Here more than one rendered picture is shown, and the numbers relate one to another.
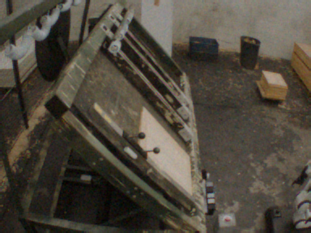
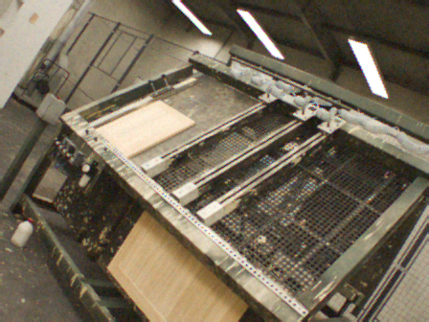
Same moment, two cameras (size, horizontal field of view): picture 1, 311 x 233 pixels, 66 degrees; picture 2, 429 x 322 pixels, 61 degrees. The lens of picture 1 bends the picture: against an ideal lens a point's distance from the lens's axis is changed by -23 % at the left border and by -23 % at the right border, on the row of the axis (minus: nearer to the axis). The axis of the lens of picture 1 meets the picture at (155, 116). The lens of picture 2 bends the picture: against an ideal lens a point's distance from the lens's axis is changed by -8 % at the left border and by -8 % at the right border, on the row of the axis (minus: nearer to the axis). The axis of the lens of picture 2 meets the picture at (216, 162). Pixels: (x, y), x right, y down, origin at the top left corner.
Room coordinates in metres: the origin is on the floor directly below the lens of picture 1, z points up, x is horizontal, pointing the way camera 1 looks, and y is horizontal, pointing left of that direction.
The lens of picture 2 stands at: (3.58, -1.88, 1.21)
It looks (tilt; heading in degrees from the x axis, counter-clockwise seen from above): 0 degrees down; 127
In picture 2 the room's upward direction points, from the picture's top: 34 degrees clockwise
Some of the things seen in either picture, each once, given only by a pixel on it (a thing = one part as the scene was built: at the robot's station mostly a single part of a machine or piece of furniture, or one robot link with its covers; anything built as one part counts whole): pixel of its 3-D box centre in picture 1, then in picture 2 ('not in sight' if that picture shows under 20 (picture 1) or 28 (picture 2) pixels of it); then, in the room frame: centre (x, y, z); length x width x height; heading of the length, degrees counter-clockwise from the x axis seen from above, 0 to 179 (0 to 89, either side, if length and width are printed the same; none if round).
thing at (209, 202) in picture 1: (206, 196); (71, 157); (1.49, -0.43, 0.69); 0.50 x 0.14 x 0.24; 0
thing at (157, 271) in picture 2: not in sight; (173, 279); (2.44, -0.11, 0.53); 0.90 x 0.02 x 0.55; 0
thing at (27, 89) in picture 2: not in sight; (51, 54); (-4.10, 1.62, 1.10); 1.37 x 0.70 x 2.20; 176
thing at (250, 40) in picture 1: (249, 52); not in sight; (5.68, -1.99, 0.33); 0.52 x 0.51 x 0.65; 176
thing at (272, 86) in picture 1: (270, 86); not in sight; (4.38, -2.10, 0.20); 0.61 x 0.53 x 0.40; 176
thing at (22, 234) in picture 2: not in sight; (24, 231); (1.49, -0.45, 0.10); 0.10 x 0.10 x 0.20
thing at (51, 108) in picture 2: (223, 226); (51, 109); (1.05, -0.50, 0.84); 0.12 x 0.12 x 0.18; 0
